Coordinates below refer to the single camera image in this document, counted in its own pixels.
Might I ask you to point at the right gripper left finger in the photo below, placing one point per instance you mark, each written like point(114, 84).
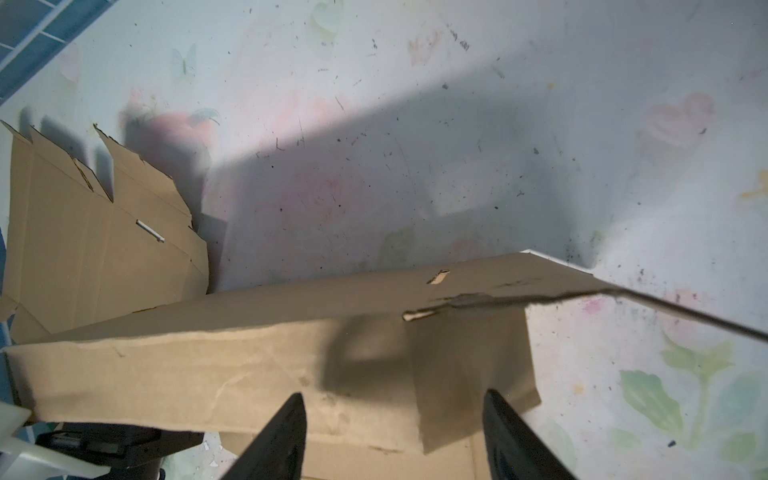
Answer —
point(277, 452)

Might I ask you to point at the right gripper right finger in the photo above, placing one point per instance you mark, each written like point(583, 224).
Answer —
point(514, 451)

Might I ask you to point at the left flat cardboard sheet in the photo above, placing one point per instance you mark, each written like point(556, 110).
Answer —
point(78, 255)

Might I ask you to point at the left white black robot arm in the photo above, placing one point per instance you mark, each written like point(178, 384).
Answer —
point(87, 450)

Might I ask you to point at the cardboard box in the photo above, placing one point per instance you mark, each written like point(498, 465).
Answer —
point(393, 366)

